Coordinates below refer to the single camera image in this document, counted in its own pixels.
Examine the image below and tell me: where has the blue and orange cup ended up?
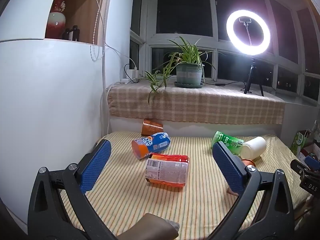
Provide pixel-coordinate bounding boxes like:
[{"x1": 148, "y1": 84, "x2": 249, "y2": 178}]
[{"x1": 131, "y1": 132, "x2": 171, "y2": 160}]

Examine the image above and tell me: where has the checked beige cloth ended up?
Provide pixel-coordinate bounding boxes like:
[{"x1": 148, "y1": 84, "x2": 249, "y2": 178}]
[{"x1": 107, "y1": 83, "x2": 286, "y2": 126}]

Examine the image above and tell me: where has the brown patterned paper cup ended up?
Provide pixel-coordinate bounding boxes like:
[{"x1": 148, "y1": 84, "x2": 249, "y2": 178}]
[{"x1": 141, "y1": 119, "x2": 163, "y2": 136}]

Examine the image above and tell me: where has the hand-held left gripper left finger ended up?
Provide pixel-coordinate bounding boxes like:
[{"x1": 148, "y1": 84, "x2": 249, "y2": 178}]
[{"x1": 27, "y1": 139, "x2": 118, "y2": 240}]

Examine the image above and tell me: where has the beaded blind cord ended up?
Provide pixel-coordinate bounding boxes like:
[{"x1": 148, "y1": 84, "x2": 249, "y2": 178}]
[{"x1": 90, "y1": 0, "x2": 111, "y2": 62}]

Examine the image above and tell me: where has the green paper bag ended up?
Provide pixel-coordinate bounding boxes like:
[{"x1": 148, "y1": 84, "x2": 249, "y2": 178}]
[{"x1": 290, "y1": 130, "x2": 311, "y2": 156}]

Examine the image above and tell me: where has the brown cushion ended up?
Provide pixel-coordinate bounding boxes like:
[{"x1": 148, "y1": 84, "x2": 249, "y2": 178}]
[{"x1": 117, "y1": 213, "x2": 180, "y2": 240}]

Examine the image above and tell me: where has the white plastic cup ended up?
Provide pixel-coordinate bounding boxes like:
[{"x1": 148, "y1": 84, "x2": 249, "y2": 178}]
[{"x1": 240, "y1": 136, "x2": 267, "y2": 160}]

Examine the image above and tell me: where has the black cable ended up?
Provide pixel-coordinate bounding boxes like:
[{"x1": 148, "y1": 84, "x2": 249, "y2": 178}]
[{"x1": 203, "y1": 79, "x2": 247, "y2": 86}]

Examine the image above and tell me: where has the orange snack cup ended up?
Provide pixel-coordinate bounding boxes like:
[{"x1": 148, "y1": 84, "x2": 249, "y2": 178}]
[{"x1": 145, "y1": 153, "x2": 190, "y2": 188}]

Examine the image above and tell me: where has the black tripod stand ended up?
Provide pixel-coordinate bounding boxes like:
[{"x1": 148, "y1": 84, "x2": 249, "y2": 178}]
[{"x1": 241, "y1": 55, "x2": 264, "y2": 97}]

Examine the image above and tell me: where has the ring light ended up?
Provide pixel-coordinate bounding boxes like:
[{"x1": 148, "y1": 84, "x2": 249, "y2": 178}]
[{"x1": 226, "y1": 10, "x2": 271, "y2": 56}]

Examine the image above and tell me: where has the large dark bottle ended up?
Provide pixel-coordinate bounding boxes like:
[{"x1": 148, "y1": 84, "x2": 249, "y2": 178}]
[{"x1": 71, "y1": 25, "x2": 81, "y2": 41}]

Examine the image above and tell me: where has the potted spider plant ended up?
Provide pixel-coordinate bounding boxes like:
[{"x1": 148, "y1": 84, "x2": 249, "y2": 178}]
[{"x1": 145, "y1": 36, "x2": 217, "y2": 105}]

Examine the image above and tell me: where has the white cable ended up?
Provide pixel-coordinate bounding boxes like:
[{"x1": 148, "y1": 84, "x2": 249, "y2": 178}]
[{"x1": 84, "y1": 0, "x2": 137, "y2": 71}]

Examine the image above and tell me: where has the green printed cup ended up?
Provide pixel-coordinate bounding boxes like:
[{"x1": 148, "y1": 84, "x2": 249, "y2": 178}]
[{"x1": 211, "y1": 131, "x2": 244, "y2": 156}]

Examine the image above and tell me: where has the red and white vase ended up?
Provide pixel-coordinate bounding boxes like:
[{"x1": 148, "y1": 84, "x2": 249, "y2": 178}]
[{"x1": 45, "y1": 0, "x2": 72, "y2": 39}]

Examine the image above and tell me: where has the white cabinet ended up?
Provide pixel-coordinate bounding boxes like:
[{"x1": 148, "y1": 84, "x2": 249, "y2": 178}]
[{"x1": 0, "y1": 0, "x2": 112, "y2": 227}]

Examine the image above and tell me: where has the green plant saucer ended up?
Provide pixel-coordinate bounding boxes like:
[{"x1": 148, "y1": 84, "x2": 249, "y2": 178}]
[{"x1": 174, "y1": 81, "x2": 206, "y2": 89}]

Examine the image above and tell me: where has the striped yellow table cloth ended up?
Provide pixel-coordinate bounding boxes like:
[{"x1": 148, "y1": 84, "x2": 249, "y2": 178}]
[{"x1": 60, "y1": 131, "x2": 310, "y2": 240}]

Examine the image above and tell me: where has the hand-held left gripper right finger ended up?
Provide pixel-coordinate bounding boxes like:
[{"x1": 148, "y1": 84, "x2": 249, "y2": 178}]
[{"x1": 207, "y1": 141, "x2": 296, "y2": 240}]

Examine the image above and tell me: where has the white power adapter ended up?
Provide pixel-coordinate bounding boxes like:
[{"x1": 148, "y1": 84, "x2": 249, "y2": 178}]
[{"x1": 125, "y1": 67, "x2": 139, "y2": 79}]

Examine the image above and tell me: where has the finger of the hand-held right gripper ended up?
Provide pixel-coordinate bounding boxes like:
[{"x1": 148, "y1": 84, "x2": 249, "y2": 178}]
[{"x1": 290, "y1": 155, "x2": 320, "y2": 174}]

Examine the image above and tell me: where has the brown cup with orange rim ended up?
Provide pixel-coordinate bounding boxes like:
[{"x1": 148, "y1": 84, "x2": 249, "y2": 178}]
[{"x1": 227, "y1": 158, "x2": 257, "y2": 196}]

